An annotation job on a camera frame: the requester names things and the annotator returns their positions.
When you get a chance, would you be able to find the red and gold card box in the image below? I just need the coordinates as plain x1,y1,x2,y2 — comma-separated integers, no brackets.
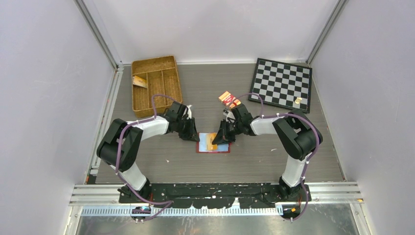
218,91,242,109

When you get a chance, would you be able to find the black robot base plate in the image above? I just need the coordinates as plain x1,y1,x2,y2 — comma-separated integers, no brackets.
118,183,311,209

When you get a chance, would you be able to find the small wooden chess piece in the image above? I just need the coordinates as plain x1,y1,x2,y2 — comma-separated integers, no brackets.
294,97,302,104

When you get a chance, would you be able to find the aluminium frame rail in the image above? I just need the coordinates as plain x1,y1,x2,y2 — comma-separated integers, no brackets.
86,64,124,179

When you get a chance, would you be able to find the yellow credit card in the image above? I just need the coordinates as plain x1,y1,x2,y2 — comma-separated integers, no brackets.
206,133,218,152

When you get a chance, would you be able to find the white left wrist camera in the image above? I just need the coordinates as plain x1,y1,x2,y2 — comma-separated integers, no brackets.
183,105,192,119

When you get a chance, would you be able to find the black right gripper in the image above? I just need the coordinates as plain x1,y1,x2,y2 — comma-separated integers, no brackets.
212,119,243,146

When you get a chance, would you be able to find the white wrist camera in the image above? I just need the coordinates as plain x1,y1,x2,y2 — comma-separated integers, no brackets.
223,109,235,123
183,105,192,119

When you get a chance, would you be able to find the red leather card holder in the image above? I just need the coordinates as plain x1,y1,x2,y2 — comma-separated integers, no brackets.
196,133,231,154

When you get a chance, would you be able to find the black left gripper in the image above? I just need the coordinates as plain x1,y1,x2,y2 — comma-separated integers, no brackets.
176,117,200,142

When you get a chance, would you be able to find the woven wicker divided tray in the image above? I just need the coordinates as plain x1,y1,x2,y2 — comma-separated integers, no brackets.
131,55,183,118

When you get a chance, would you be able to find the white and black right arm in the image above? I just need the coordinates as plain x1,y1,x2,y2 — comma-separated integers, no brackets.
211,104,323,201

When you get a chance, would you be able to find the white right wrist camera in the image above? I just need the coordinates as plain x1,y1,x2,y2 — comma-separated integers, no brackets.
223,109,235,123

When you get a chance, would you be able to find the tan card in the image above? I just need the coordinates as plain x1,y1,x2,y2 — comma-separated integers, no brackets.
132,75,148,89

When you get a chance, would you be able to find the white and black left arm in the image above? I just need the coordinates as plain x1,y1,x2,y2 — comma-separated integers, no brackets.
96,101,200,203

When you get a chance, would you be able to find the black and white chessboard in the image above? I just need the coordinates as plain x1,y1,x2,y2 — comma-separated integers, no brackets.
248,58,313,114

